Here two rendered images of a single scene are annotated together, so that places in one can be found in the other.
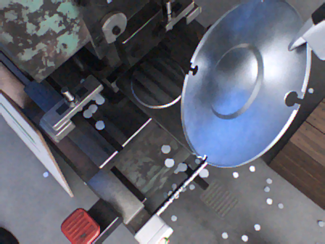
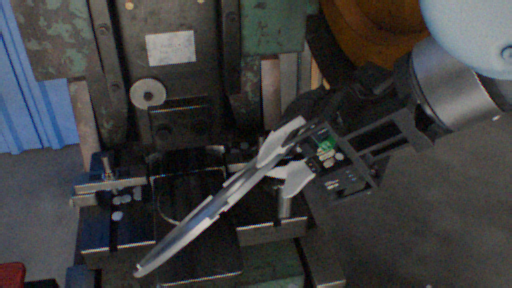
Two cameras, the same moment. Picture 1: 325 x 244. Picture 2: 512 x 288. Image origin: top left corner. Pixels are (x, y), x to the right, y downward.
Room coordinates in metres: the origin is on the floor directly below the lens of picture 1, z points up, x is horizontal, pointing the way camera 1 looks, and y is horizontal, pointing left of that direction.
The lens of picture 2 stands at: (-0.09, -0.32, 1.35)
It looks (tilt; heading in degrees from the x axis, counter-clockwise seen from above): 39 degrees down; 24
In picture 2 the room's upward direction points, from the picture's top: straight up
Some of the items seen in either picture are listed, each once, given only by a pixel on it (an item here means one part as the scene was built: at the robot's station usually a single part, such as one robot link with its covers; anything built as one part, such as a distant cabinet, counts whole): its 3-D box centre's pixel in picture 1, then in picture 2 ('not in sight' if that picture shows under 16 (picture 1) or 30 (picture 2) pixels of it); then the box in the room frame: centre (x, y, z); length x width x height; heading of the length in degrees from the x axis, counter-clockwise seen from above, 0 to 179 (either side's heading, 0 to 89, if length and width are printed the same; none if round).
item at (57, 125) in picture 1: (69, 102); (105, 175); (0.36, 0.21, 0.76); 0.17 x 0.06 x 0.10; 126
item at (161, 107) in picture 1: (175, 107); (197, 241); (0.32, -0.03, 0.72); 0.25 x 0.14 x 0.14; 36
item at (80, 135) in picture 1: (128, 72); (190, 191); (0.46, 0.08, 0.68); 0.45 x 0.30 x 0.06; 126
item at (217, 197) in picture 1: (174, 157); not in sight; (0.35, 0.00, 0.14); 0.59 x 0.10 x 0.05; 36
